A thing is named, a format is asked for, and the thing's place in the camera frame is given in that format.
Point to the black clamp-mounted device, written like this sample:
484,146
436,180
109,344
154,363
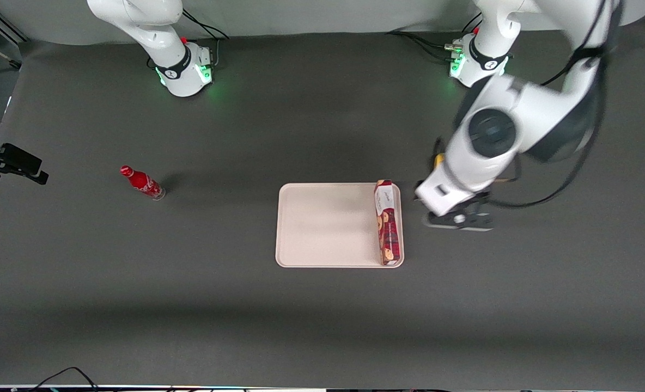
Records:
14,160

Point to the red cookie box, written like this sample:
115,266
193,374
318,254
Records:
388,223

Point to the white rectangular plastic tray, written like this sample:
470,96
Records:
328,226

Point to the yellow lemon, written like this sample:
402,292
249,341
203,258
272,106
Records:
438,159

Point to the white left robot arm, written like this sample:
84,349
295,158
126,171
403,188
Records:
524,114

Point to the red cola bottle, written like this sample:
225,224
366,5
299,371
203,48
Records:
141,182

